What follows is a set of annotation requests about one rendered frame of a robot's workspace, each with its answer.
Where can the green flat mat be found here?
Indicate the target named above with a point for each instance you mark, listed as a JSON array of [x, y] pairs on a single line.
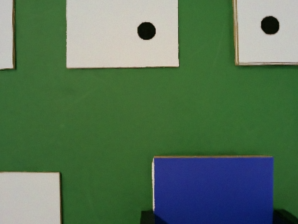
[[101, 127]]

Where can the blue square tile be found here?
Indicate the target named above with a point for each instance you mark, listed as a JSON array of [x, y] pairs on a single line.
[[213, 190]]

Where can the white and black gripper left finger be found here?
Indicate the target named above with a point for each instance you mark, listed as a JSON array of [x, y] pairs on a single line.
[[147, 217]]

